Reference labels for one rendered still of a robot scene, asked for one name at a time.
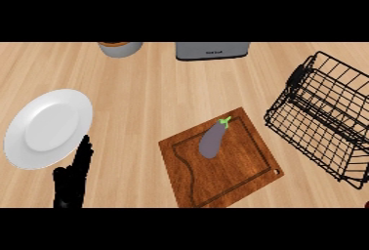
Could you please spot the brown wooden cutting board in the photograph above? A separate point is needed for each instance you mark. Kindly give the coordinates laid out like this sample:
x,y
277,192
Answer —
x,y
226,169

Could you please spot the purple eggplant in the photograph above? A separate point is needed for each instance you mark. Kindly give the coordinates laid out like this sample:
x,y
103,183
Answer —
x,y
212,140

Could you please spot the grey round canister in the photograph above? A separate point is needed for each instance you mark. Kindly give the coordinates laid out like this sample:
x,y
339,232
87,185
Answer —
x,y
119,49

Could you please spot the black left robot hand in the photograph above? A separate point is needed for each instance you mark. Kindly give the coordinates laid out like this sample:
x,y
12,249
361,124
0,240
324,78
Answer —
x,y
72,182

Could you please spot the dark red object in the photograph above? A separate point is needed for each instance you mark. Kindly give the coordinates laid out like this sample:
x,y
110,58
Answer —
x,y
366,204

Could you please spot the grey box appliance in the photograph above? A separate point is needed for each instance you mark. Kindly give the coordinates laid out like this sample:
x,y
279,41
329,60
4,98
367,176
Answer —
x,y
211,50

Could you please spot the white round plate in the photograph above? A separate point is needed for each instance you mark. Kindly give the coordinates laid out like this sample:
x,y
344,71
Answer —
x,y
47,129

